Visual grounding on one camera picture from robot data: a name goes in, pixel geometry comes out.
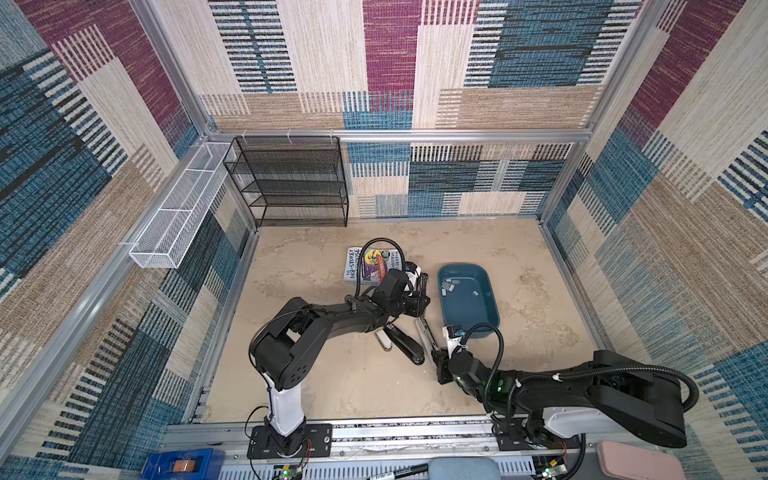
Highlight teal plastic tray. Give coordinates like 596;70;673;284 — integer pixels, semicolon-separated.
438;263;500;330

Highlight small white mini stapler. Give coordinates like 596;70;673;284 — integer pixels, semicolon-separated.
375;329;393;352

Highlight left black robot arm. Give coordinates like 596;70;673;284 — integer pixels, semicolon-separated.
245;237;430;459

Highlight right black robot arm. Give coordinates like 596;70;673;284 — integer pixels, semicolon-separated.
431;324;699;450

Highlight staple strips in tray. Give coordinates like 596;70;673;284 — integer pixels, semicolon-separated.
441;278;480;298

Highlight treehouse paperback book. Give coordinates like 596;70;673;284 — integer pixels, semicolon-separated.
343;247;403;284

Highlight grey blue chair back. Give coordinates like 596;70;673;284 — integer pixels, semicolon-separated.
428;457;501;480

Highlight pink case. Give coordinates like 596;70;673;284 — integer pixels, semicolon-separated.
596;441;686;480

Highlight blue box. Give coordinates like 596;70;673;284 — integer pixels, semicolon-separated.
140;448;225;480

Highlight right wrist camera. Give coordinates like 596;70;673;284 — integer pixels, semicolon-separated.
442;325;465;357

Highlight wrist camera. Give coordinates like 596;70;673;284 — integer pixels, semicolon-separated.
404;266;421;292
442;325;465;357

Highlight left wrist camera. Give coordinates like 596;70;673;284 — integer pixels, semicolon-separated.
404;266;421;292

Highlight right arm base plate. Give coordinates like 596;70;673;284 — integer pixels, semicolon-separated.
491;416;580;451

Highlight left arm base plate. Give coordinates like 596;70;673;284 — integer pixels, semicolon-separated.
247;423;333;460

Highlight black wire mesh shelf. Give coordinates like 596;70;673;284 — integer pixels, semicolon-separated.
223;136;349;228

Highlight white wire mesh basket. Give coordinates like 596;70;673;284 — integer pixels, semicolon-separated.
129;142;229;269

